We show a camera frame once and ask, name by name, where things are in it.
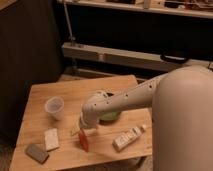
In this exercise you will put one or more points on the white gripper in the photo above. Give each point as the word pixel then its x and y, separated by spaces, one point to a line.
pixel 86 121

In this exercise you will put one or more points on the red pepper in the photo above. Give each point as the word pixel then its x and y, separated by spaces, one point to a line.
pixel 83 140

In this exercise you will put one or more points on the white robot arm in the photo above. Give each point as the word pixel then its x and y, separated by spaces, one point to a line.
pixel 182 114

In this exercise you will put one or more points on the white sponge block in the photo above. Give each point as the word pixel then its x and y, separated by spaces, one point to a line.
pixel 51 139

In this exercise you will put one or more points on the wooden table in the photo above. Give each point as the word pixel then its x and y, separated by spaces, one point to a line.
pixel 70 155

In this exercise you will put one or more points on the green bowl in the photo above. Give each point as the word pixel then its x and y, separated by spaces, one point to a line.
pixel 109 117

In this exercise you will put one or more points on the white tube bottle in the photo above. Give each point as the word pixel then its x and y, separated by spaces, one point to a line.
pixel 128 137

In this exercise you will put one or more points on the grey rectangular block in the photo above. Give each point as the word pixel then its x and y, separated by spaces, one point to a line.
pixel 36 153

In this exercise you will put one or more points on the metal shelf rack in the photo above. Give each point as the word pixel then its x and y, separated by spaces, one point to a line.
pixel 135 36

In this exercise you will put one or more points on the black handle on shelf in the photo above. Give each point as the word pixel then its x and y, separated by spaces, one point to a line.
pixel 173 60

